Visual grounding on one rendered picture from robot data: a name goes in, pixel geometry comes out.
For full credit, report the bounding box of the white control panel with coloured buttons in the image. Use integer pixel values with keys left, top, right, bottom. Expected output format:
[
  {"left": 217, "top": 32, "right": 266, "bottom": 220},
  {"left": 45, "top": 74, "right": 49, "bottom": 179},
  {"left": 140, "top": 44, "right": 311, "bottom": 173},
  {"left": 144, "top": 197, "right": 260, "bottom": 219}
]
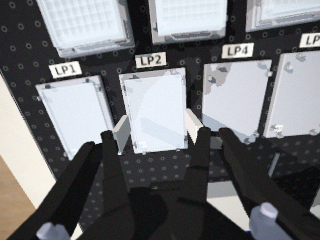
[{"left": 207, "top": 152, "right": 280, "bottom": 234}]

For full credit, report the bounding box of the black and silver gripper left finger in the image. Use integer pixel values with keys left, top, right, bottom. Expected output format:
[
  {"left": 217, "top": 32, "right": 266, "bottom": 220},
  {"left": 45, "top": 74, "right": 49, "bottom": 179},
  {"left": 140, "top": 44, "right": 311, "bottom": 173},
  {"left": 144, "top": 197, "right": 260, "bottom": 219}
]
[{"left": 6, "top": 115, "right": 138, "bottom": 240}]

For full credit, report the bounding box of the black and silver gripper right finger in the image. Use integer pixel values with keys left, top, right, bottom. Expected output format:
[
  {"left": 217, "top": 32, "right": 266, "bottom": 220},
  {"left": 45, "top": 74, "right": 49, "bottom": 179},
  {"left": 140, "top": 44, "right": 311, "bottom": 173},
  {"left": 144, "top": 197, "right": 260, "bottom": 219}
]
[{"left": 170, "top": 108, "right": 320, "bottom": 240}]

